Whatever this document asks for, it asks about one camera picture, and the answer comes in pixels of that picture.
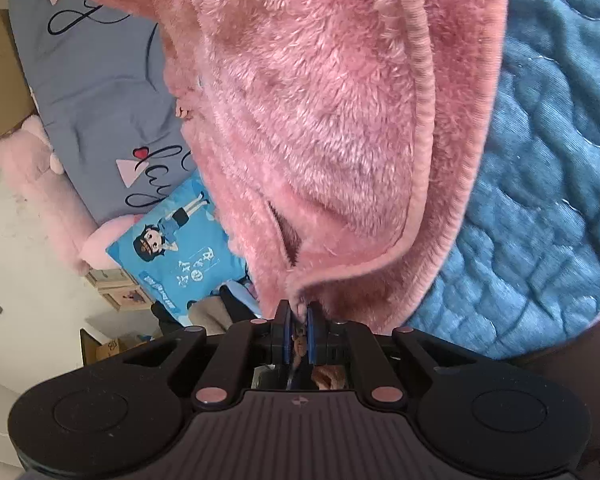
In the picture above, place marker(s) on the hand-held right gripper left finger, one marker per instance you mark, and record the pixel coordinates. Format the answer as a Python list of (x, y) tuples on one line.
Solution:
[(285, 335)]

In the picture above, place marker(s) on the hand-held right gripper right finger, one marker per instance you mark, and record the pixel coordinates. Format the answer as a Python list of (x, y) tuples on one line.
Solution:
[(314, 335)]

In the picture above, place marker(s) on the pink fluffy jacket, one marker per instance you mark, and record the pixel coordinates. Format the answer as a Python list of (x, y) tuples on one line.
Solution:
[(330, 110)]

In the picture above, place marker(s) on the tan cloth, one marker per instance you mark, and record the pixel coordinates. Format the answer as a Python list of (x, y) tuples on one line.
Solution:
[(210, 315)]

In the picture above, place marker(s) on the black and white garment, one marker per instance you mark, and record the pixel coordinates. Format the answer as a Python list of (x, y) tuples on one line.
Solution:
[(170, 317)]

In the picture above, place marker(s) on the blue cartoon cushion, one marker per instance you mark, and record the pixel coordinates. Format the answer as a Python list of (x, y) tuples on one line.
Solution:
[(190, 250)]

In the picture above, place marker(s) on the large pink plush toy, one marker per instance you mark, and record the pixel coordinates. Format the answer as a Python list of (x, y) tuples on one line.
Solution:
[(45, 195)]

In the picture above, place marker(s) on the grey printed sofa cover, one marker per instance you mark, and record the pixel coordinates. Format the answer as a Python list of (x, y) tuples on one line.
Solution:
[(95, 75)]

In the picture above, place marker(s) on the plain cardboard box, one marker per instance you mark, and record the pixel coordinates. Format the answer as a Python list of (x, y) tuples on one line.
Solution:
[(2, 80)]

